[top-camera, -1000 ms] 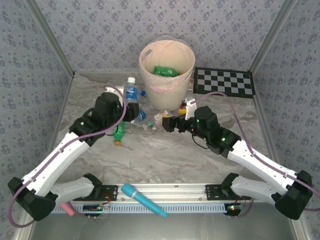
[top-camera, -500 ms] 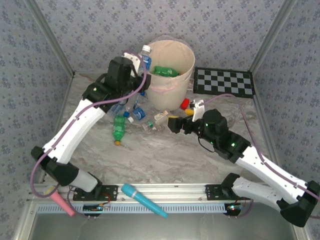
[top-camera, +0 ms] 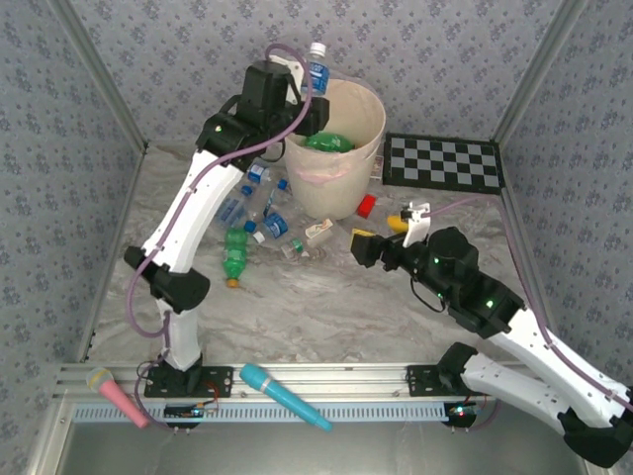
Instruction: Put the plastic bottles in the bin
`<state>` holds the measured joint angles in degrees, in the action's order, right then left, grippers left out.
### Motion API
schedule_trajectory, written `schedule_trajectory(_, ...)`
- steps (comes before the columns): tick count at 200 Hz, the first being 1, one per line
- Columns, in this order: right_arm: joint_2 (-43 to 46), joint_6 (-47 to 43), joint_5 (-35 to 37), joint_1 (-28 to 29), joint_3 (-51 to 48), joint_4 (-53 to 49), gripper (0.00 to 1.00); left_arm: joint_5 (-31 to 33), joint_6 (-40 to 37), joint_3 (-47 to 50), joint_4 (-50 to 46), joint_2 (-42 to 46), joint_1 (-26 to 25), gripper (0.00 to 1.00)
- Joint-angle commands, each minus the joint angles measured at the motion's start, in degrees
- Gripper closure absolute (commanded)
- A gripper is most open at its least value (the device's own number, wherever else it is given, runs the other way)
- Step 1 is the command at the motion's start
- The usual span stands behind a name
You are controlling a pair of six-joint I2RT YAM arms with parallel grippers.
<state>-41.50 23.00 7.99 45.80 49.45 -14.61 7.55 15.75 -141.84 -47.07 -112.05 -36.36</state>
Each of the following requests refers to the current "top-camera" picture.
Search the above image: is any green plastic soda bottle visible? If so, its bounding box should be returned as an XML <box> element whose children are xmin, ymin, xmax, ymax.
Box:
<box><xmin>304</xmin><ymin>131</ymin><xmax>357</xmax><ymax>152</ymax></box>
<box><xmin>222</xmin><ymin>227</ymin><xmax>250</xmax><ymax>290</ymax></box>

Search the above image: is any clear bottle crane label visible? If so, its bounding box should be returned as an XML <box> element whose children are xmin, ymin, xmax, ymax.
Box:
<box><xmin>280</xmin><ymin>218</ymin><xmax>337</xmax><ymax>258</ymax></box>

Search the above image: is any small clear blue-label bottle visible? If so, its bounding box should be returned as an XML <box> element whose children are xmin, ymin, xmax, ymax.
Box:
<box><xmin>245</xmin><ymin>161</ymin><xmax>272</xmax><ymax>185</ymax></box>

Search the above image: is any clear bottle blue cap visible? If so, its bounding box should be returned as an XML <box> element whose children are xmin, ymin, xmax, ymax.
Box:
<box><xmin>239</xmin><ymin>183</ymin><xmax>263</xmax><ymax>222</ymax></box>

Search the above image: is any clear bottle mountain label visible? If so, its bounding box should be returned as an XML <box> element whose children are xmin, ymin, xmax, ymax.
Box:
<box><xmin>256</xmin><ymin>177</ymin><xmax>291</xmax><ymax>224</ymax></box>

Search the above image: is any pink plastic bin liner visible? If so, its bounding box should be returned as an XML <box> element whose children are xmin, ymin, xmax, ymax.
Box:
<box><xmin>285</xmin><ymin>78</ymin><xmax>387</xmax><ymax>185</ymax></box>

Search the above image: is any cream plastic waste bin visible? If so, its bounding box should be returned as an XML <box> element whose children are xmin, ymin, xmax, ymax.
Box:
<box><xmin>284</xmin><ymin>78</ymin><xmax>387</xmax><ymax>222</ymax></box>

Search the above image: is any black grey chessboard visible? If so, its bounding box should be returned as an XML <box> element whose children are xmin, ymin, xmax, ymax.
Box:
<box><xmin>381</xmin><ymin>131</ymin><xmax>506</xmax><ymax>195</ymax></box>

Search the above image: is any small circuit board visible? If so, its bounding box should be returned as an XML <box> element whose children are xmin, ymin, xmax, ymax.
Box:
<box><xmin>165</xmin><ymin>401</ymin><xmax>219</xmax><ymax>422</ymax></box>
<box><xmin>447</xmin><ymin>403</ymin><xmax>479</xmax><ymax>425</ymax></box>

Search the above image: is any blue toy microphone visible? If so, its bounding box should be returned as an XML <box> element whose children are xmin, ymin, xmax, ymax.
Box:
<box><xmin>238</xmin><ymin>363</ymin><xmax>333</xmax><ymax>432</ymax></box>

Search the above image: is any pink toy microphone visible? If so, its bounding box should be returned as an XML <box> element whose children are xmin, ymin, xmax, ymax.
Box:
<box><xmin>85</xmin><ymin>366</ymin><xmax>149</xmax><ymax>429</ymax></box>

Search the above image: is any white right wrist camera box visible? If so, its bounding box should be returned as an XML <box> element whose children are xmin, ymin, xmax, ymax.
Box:
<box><xmin>400</xmin><ymin>200</ymin><xmax>431</xmax><ymax>248</ymax></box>

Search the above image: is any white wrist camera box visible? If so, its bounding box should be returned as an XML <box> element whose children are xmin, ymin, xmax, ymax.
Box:
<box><xmin>269</xmin><ymin>52</ymin><xmax>313</xmax><ymax>83</ymax></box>
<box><xmin>400</xmin><ymin>200</ymin><xmax>431</xmax><ymax>248</ymax></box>

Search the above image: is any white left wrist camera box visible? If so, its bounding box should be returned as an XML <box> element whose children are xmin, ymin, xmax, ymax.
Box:
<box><xmin>269</xmin><ymin>52</ymin><xmax>313</xmax><ymax>83</ymax></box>

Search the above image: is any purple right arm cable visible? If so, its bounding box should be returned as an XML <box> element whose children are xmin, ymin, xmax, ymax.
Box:
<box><xmin>427</xmin><ymin>194</ymin><xmax>633</xmax><ymax>431</ymax></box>

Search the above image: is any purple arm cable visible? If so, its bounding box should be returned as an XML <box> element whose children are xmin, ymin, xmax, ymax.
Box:
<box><xmin>127</xmin><ymin>43</ymin><xmax>314</xmax><ymax>431</ymax></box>
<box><xmin>427</xmin><ymin>194</ymin><xmax>633</xmax><ymax>431</ymax></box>

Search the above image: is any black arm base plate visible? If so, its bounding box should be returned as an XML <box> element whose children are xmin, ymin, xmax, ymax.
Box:
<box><xmin>143</xmin><ymin>365</ymin><xmax>234</xmax><ymax>398</ymax></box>
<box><xmin>406</xmin><ymin>364</ymin><xmax>498</xmax><ymax>397</ymax></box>

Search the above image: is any aluminium frame rail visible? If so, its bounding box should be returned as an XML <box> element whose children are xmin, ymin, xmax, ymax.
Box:
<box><xmin>51</xmin><ymin>362</ymin><xmax>592</xmax><ymax>402</ymax></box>

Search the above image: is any aluminium frame post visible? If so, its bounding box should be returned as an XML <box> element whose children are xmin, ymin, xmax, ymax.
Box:
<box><xmin>48</xmin><ymin>0</ymin><xmax>149</xmax><ymax>152</ymax></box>
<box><xmin>494</xmin><ymin>0</ymin><xmax>589</xmax><ymax>144</ymax></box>

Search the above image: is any grey slotted cable duct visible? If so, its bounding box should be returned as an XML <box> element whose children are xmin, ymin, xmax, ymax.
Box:
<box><xmin>71</xmin><ymin>401</ymin><xmax>454</xmax><ymax>423</ymax></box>

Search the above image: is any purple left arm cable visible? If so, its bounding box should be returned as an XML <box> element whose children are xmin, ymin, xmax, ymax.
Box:
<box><xmin>127</xmin><ymin>43</ymin><xmax>314</xmax><ymax>431</ymax></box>

